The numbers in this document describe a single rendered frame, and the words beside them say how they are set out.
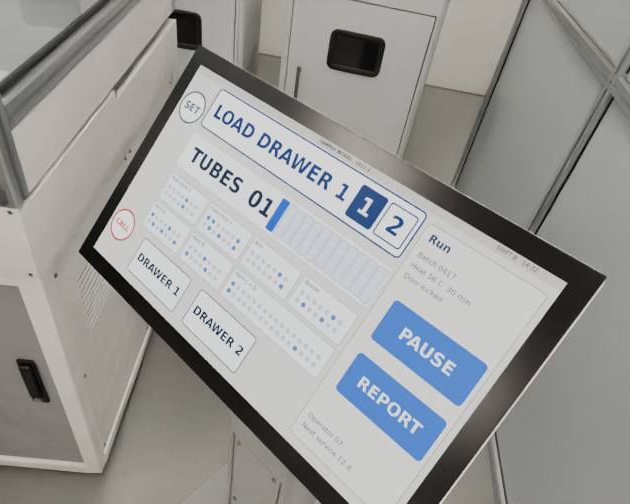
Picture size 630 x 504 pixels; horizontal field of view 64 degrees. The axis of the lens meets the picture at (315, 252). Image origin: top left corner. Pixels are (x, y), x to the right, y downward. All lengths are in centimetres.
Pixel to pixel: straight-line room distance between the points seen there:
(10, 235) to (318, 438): 58
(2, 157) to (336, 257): 49
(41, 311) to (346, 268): 65
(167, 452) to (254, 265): 113
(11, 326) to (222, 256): 61
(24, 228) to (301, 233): 48
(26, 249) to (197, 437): 91
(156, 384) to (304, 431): 125
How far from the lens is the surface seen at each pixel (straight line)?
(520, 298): 45
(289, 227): 53
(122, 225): 68
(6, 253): 92
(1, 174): 82
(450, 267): 46
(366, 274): 48
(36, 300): 99
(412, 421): 47
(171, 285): 61
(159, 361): 178
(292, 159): 55
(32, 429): 142
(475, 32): 389
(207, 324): 57
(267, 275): 53
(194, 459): 160
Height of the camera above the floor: 144
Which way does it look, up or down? 42 degrees down
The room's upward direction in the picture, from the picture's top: 11 degrees clockwise
